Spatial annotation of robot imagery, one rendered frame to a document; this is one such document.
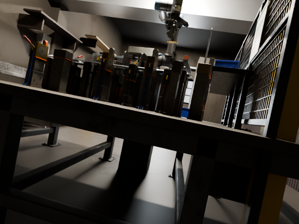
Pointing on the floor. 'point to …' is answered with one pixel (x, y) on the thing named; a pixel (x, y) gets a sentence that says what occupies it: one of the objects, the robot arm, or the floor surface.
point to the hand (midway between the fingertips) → (172, 39)
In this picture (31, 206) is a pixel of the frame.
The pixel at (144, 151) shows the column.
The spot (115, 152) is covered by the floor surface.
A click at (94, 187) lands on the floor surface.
